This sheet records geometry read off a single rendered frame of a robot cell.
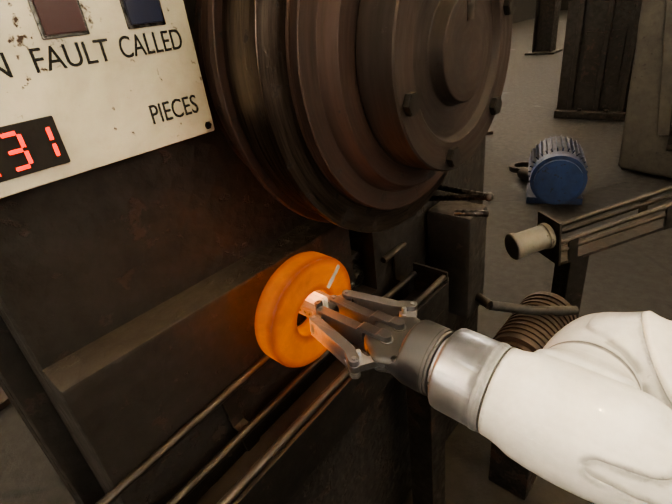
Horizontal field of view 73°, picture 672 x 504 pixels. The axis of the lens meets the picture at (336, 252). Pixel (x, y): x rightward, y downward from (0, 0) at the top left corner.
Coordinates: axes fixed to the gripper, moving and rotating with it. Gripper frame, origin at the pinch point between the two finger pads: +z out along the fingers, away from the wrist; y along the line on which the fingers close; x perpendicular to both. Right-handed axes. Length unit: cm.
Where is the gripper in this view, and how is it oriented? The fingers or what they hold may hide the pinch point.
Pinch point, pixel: (305, 299)
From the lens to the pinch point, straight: 59.7
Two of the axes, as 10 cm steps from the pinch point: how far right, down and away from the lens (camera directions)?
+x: -0.8, -8.6, -5.1
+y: 6.5, -4.3, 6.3
